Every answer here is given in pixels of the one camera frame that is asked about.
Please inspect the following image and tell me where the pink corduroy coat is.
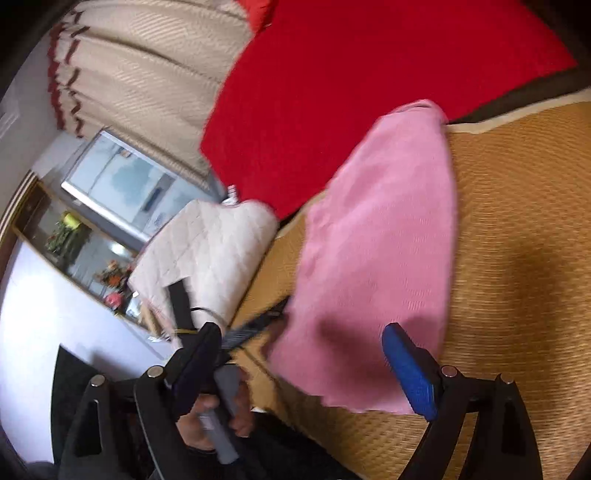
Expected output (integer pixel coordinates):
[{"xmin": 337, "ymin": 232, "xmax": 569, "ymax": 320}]
[{"xmin": 269, "ymin": 100, "xmax": 457, "ymax": 414}]

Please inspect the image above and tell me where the person's left hand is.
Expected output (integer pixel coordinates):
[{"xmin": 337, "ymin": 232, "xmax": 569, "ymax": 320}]
[{"xmin": 176, "ymin": 367, "xmax": 254, "ymax": 451}]

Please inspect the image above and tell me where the white quilted cushion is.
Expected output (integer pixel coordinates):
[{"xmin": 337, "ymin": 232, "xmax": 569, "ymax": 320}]
[{"xmin": 129, "ymin": 200, "xmax": 279, "ymax": 339}]

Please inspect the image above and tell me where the woven bamboo mat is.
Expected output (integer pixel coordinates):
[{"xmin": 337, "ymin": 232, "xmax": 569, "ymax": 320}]
[{"xmin": 235, "ymin": 87, "xmax": 590, "ymax": 479}]

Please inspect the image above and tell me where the beige dotted curtain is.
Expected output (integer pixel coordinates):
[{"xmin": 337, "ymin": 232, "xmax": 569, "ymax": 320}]
[{"xmin": 48, "ymin": 0, "xmax": 252, "ymax": 187}]

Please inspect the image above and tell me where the red blanket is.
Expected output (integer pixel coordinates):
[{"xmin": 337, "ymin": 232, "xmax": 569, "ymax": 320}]
[{"xmin": 200, "ymin": 1, "xmax": 578, "ymax": 218}]

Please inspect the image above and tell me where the red pillow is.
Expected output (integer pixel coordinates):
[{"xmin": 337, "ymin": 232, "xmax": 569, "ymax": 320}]
[{"xmin": 238, "ymin": 0, "xmax": 277, "ymax": 34}]

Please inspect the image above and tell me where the black cable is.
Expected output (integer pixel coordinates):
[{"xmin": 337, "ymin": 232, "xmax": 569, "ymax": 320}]
[{"xmin": 163, "ymin": 306, "xmax": 230, "ymax": 338}]

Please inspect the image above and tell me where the window with frame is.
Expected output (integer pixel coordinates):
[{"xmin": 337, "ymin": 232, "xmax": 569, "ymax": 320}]
[{"xmin": 61, "ymin": 130, "xmax": 224, "ymax": 243}]

